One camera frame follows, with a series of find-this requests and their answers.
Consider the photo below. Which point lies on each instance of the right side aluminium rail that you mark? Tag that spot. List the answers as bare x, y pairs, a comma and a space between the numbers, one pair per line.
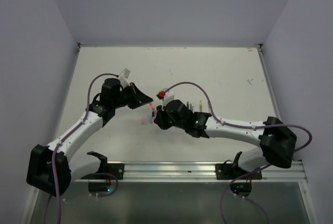
270, 91

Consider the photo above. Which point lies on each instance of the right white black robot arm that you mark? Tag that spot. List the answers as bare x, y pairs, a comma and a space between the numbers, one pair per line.
206, 125

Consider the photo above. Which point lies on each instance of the aluminium front rail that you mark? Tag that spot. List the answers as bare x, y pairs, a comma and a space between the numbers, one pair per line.
203, 172

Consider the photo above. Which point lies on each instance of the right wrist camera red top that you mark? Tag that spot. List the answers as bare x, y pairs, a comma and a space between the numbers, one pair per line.
166, 96

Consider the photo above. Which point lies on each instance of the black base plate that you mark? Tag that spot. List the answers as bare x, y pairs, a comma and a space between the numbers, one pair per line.
223, 170
116, 169

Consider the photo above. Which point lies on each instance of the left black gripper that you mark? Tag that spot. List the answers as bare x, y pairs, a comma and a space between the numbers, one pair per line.
138, 97

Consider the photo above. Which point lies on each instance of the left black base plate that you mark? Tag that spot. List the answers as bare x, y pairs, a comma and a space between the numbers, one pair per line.
116, 169

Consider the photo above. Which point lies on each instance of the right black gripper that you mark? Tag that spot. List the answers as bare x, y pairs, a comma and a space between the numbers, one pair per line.
159, 118

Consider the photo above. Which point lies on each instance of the orange highlighter pen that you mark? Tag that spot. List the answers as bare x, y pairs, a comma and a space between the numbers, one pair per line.
153, 108

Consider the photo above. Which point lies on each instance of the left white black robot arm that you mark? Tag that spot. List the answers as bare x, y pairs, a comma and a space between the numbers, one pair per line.
49, 167

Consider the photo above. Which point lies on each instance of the aluminium rail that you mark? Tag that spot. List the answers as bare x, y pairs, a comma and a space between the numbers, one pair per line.
203, 172
270, 91

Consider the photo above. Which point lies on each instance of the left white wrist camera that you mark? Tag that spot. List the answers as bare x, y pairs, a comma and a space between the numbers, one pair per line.
123, 78

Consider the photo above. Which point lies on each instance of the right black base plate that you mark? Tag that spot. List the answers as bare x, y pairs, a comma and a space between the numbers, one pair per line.
223, 170

